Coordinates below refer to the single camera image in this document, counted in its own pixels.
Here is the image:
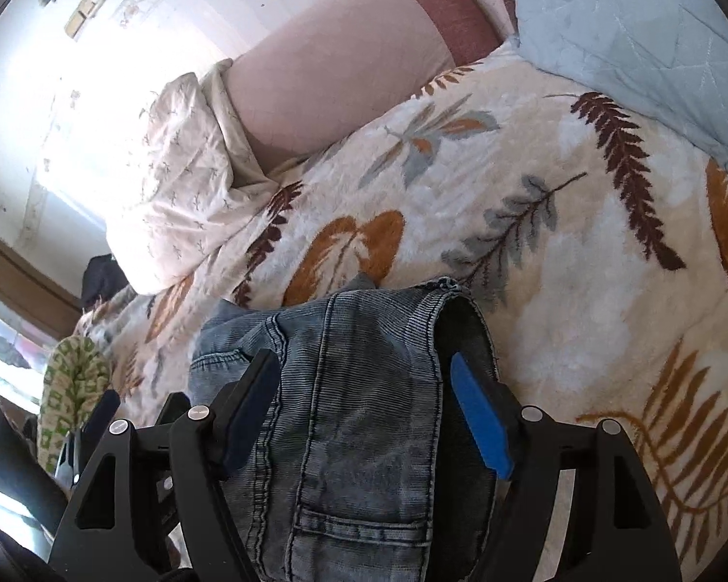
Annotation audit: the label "blue denim jeans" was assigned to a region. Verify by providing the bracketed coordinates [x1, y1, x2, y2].
[188, 276, 496, 581]

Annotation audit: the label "green white rolled quilt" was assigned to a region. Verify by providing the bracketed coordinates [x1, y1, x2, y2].
[36, 335, 111, 477]

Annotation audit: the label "black garment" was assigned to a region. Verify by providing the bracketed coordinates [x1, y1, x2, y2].
[80, 254, 129, 311]

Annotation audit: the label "leaf pattern bed blanket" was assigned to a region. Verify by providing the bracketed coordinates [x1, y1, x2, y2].
[77, 46, 728, 581]

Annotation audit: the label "white patterned pillow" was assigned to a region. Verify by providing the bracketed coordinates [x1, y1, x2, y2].
[41, 56, 286, 297]

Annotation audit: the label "pink round bolster cushion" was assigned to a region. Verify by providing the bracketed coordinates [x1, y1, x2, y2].
[225, 0, 502, 172]

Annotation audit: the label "light blue quilted pillow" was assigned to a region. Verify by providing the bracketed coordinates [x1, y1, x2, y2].
[515, 0, 728, 173]

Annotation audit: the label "brown wooden window frame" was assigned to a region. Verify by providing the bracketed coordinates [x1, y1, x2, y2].
[0, 241, 81, 339]

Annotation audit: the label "beige wall switch panel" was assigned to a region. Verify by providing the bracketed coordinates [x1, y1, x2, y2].
[64, 0, 106, 38]

